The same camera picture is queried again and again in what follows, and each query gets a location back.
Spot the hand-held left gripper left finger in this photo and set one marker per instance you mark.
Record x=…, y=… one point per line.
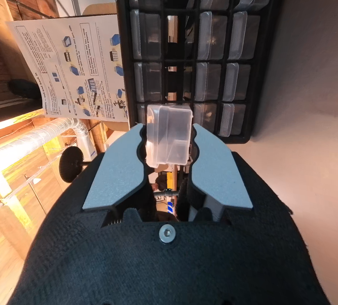
x=116, y=173

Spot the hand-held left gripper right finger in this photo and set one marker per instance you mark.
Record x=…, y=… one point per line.
x=219, y=175

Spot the clear plastic drawer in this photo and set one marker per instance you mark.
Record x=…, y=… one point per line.
x=169, y=136

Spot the black drawer cabinet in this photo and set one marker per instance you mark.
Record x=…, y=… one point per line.
x=122, y=33

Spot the group of clear drawers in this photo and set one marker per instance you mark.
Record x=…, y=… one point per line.
x=214, y=33

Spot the black round disc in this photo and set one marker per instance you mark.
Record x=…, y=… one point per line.
x=70, y=163

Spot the white instruction poster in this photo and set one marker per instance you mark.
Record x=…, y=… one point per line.
x=79, y=46

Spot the silver ventilation duct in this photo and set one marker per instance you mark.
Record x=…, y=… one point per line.
x=39, y=133

